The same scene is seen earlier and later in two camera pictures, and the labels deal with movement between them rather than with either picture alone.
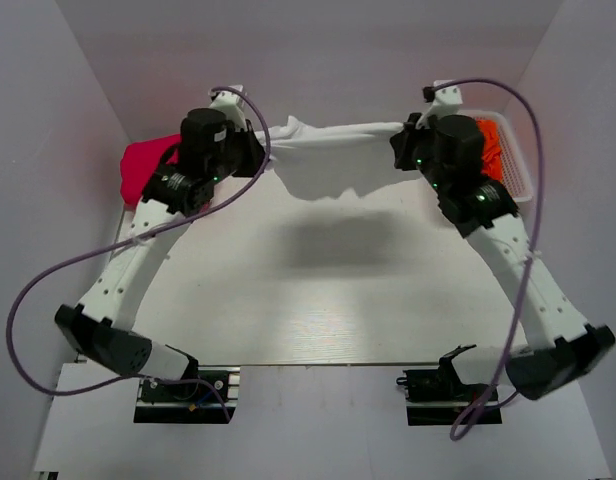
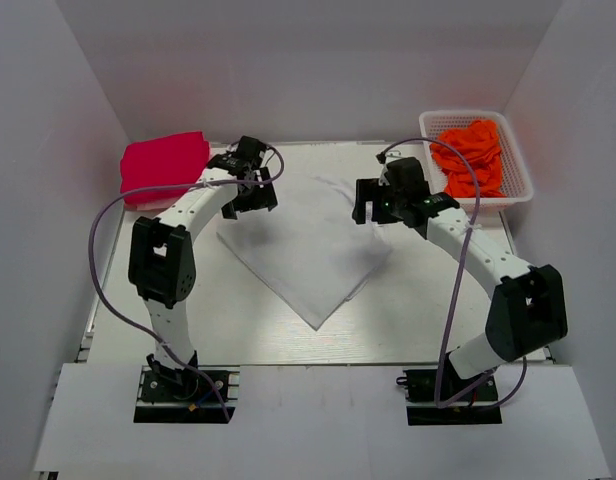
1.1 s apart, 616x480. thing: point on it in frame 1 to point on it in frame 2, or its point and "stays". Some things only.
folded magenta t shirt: (138, 162) stays
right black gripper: (403, 141) to (365, 191)
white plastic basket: (514, 175) stays
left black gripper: (255, 153) to (259, 201)
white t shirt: (317, 162) to (307, 245)
